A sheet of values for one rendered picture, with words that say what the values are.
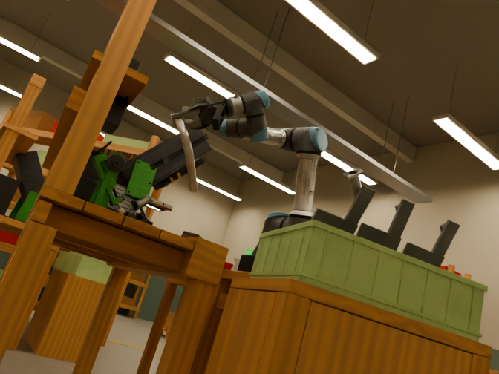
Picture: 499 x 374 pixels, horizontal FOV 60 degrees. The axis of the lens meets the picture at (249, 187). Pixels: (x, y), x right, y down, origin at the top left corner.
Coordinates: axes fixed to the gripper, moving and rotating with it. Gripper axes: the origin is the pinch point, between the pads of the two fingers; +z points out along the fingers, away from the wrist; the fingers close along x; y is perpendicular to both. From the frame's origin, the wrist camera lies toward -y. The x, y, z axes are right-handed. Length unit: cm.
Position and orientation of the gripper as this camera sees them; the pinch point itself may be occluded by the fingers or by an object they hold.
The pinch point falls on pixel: (179, 122)
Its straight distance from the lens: 160.4
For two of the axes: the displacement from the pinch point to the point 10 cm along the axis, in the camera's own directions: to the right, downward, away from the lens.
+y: -3.8, -5.6, 7.3
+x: -0.5, -7.8, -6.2
